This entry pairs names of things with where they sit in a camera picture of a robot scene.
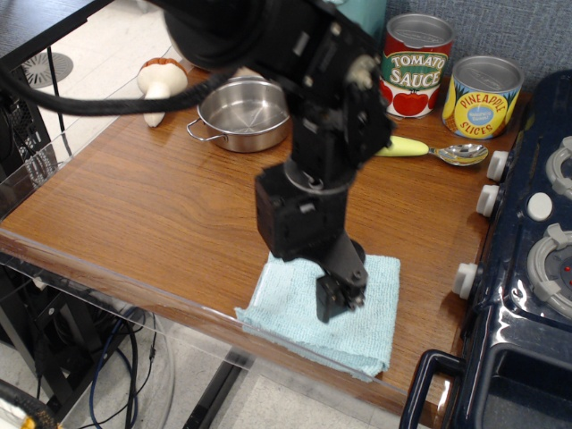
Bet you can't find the blue cable under table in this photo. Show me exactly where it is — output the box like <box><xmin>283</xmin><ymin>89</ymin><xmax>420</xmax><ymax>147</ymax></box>
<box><xmin>88</xmin><ymin>307</ymin><xmax>140</xmax><ymax>429</ymax></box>

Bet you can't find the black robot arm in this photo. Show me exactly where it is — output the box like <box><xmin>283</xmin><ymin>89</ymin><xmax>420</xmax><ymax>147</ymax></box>
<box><xmin>160</xmin><ymin>1</ymin><xmax>393</xmax><ymax>323</ymax></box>

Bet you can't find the pineapple slices can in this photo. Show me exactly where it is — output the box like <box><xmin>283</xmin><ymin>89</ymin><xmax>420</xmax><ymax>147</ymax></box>
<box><xmin>442</xmin><ymin>55</ymin><xmax>524</xmax><ymax>140</ymax></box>

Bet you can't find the toy microwave teal cream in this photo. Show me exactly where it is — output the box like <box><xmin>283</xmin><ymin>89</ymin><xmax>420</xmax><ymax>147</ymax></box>
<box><xmin>165</xmin><ymin>0</ymin><xmax>388</xmax><ymax>72</ymax></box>

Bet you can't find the white stove knob middle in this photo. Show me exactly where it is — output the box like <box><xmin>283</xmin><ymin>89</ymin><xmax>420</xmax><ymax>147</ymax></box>
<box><xmin>476</xmin><ymin>185</ymin><xmax>500</xmax><ymax>217</ymax></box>

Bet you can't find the dark blue toy stove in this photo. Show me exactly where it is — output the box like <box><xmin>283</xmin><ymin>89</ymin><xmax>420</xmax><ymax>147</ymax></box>
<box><xmin>400</xmin><ymin>71</ymin><xmax>571</xmax><ymax>428</ymax></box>

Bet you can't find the spoon with yellow-green handle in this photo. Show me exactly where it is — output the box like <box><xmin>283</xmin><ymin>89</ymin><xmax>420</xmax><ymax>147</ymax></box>
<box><xmin>376</xmin><ymin>136</ymin><xmax>489</xmax><ymax>166</ymax></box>

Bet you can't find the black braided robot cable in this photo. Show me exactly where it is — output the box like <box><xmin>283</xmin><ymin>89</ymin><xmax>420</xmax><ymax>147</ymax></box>
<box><xmin>0</xmin><ymin>62</ymin><xmax>238</xmax><ymax>115</ymax></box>

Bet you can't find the tomato sauce can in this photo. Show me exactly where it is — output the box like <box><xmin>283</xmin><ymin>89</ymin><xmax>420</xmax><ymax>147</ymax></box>
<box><xmin>380</xmin><ymin>13</ymin><xmax>454</xmax><ymax>118</ymax></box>

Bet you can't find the black desk top left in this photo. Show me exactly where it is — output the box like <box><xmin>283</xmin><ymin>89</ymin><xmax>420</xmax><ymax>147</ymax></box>
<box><xmin>1</xmin><ymin>0</ymin><xmax>111</xmax><ymax>70</ymax></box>

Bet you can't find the white stove knob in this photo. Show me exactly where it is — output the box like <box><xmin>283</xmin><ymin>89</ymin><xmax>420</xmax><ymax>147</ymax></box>
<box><xmin>476</xmin><ymin>185</ymin><xmax>500</xmax><ymax>217</ymax></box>
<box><xmin>451</xmin><ymin>263</ymin><xmax>478</xmax><ymax>299</ymax></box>
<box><xmin>486</xmin><ymin>150</ymin><xmax>509</xmax><ymax>182</ymax></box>

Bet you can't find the white stove knob top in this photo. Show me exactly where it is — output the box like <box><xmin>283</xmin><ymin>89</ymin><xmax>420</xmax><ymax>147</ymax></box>
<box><xmin>486</xmin><ymin>150</ymin><xmax>509</xmax><ymax>182</ymax></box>

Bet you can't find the black computer tower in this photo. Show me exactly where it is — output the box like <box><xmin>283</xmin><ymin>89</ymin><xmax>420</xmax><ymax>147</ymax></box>
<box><xmin>1</xmin><ymin>89</ymin><xmax>58</xmax><ymax>186</ymax></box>

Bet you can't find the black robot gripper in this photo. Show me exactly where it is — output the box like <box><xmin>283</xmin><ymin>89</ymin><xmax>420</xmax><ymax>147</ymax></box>
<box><xmin>255</xmin><ymin>163</ymin><xmax>368</xmax><ymax>323</ymax></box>

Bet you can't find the light blue towel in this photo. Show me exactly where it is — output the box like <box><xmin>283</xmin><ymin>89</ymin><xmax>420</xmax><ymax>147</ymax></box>
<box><xmin>235</xmin><ymin>255</ymin><xmax>400</xmax><ymax>382</ymax></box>

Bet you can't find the small steel pot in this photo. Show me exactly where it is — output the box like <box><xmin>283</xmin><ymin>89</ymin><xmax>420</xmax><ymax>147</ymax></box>
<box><xmin>186</xmin><ymin>76</ymin><xmax>291</xmax><ymax>153</ymax></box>

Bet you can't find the plush mushroom toy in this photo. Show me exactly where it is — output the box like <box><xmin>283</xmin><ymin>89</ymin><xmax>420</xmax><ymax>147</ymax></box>
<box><xmin>136</xmin><ymin>57</ymin><xmax>189</xmax><ymax>129</ymax></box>

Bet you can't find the white stove knob bottom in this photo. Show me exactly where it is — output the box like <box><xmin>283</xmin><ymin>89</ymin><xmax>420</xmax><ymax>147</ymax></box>
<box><xmin>451</xmin><ymin>263</ymin><xmax>478</xmax><ymax>299</ymax></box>

